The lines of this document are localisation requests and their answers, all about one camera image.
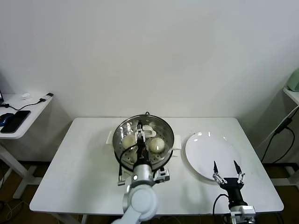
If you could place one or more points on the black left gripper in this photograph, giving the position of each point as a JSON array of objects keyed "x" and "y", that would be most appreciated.
[{"x": 142, "y": 151}]

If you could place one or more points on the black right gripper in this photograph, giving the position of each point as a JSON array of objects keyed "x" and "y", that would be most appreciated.
[{"x": 234, "y": 189}]

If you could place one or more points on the white steamed baozi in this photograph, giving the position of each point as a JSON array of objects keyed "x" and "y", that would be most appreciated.
[
  {"x": 128, "y": 142},
  {"x": 132, "y": 157},
  {"x": 157, "y": 144}
]

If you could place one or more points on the perforated steel steamer basket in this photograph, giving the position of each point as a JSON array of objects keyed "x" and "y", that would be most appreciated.
[{"x": 164, "y": 159}]

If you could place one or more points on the round white plate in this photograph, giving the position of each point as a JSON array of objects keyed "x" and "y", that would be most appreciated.
[{"x": 203, "y": 154}]

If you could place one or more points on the cream electric cooking pot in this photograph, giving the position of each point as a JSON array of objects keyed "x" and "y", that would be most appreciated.
[{"x": 177, "y": 142}]

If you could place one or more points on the pale green appliance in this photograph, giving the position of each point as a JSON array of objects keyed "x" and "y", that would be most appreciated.
[{"x": 294, "y": 81}]

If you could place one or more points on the white side desk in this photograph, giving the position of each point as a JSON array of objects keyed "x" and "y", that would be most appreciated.
[{"x": 35, "y": 109}]

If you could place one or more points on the small white plastic object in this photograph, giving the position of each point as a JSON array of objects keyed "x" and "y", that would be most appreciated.
[{"x": 26, "y": 95}]

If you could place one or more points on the black smartphone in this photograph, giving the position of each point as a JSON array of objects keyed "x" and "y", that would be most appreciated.
[{"x": 16, "y": 121}]

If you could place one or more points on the blue computer mouse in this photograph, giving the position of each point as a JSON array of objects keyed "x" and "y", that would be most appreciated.
[{"x": 5, "y": 117}]

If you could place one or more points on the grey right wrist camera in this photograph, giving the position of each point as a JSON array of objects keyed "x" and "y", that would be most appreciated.
[{"x": 244, "y": 211}]

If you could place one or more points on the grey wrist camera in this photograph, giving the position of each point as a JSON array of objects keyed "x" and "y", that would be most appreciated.
[
  {"x": 163, "y": 175},
  {"x": 244, "y": 211}
]

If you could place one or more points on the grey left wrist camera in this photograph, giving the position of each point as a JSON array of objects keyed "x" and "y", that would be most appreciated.
[{"x": 163, "y": 175}]

